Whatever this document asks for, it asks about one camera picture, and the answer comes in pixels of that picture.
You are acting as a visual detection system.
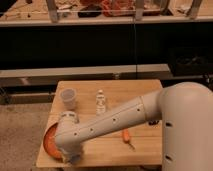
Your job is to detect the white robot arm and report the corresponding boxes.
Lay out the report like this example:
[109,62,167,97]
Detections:
[55,82,213,171]

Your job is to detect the orange ceramic bowl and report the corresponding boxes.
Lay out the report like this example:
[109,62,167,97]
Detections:
[43,123,62,159]

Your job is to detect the small white bottle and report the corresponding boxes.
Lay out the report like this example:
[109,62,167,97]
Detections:
[96,90,106,115]

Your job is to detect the clear plastic cup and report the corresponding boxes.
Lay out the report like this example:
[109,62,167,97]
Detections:
[60,89,76,110]

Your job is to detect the small black object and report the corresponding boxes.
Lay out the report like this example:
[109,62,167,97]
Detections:
[148,120,159,126]

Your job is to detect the long wooden bench shelf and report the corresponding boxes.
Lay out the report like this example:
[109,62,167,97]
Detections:
[0,64,177,87]

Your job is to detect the wooden table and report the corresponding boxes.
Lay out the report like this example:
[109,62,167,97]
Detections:
[36,80,162,168]

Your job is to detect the orange handled tool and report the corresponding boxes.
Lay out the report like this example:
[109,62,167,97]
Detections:
[122,129,134,149]

